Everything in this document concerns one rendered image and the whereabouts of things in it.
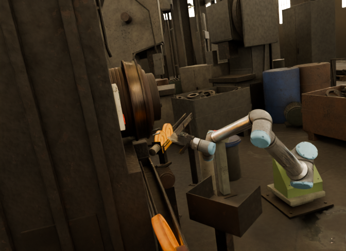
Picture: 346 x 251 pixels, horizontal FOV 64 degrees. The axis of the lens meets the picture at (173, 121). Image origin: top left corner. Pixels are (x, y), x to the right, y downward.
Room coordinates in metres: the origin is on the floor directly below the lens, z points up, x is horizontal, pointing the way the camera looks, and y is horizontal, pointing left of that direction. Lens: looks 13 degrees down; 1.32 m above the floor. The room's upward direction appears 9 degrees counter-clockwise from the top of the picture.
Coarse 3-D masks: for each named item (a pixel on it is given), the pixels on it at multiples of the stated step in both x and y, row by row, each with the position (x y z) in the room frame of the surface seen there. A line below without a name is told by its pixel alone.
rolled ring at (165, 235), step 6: (156, 216) 0.89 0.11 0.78; (162, 216) 0.95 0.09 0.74; (156, 222) 0.86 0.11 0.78; (162, 222) 0.87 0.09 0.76; (156, 228) 0.83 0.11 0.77; (162, 228) 0.83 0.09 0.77; (168, 228) 0.94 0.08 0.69; (156, 234) 0.82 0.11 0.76; (162, 234) 0.81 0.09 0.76; (168, 234) 0.93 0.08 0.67; (162, 240) 0.80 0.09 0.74; (168, 240) 0.80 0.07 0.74; (174, 240) 0.92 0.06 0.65; (162, 246) 0.79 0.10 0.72; (168, 246) 0.79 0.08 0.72; (174, 246) 0.81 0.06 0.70
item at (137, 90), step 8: (128, 64) 1.50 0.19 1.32; (136, 64) 1.47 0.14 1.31; (128, 72) 1.44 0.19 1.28; (136, 72) 1.44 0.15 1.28; (136, 80) 1.40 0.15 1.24; (136, 88) 1.38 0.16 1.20; (136, 96) 1.37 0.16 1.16; (144, 96) 1.37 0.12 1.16; (136, 104) 1.37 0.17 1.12; (144, 104) 1.37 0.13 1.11; (136, 112) 1.37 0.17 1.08; (144, 112) 1.37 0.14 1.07; (136, 120) 1.38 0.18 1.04; (144, 120) 1.39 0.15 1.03; (144, 128) 1.41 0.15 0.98; (144, 136) 1.48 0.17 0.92
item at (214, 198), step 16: (192, 192) 1.17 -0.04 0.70; (208, 192) 1.26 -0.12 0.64; (256, 192) 1.08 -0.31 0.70; (192, 208) 1.13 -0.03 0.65; (208, 208) 1.06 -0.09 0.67; (224, 208) 1.00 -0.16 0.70; (240, 208) 0.98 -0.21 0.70; (256, 208) 1.07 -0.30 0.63; (208, 224) 1.07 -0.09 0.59; (224, 224) 1.01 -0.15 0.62; (240, 224) 0.97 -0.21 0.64; (224, 240) 1.11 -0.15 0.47
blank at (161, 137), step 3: (156, 132) 2.09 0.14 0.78; (162, 132) 2.12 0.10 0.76; (156, 135) 2.06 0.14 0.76; (159, 135) 2.06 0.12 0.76; (162, 135) 2.11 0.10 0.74; (165, 135) 2.16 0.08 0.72; (156, 138) 2.04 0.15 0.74; (159, 138) 2.05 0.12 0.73; (162, 138) 2.13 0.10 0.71; (165, 138) 2.15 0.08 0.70; (162, 141) 2.12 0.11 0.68; (162, 144) 2.09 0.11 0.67; (162, 147) 2.08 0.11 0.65
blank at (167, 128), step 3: (165, 123) 2.25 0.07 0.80; (168, 123) 2.25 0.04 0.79; (165, 126) 2.20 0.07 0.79; (168, 126) 2.24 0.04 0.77; (162, 129) 2.19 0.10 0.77; (165, 129) 2.18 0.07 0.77; (168, 129) 2.26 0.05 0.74; (171, 129) 2.29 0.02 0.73; (165, 132) 2.17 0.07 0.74; (168, 132) 2.27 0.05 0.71; (171, 132) 2.28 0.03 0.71; (168, 135) 2.25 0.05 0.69
